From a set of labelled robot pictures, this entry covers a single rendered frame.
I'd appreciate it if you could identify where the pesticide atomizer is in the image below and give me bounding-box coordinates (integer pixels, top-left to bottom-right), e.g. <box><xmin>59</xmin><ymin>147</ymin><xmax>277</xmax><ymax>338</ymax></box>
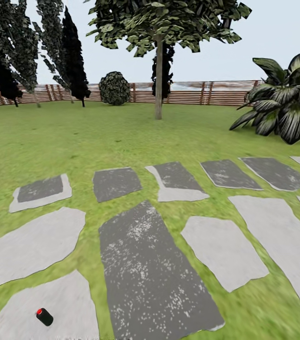
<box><xmin>36</xmin><ymin>308</ymin><xmax>54</xmax><ymax>327</ymax></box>

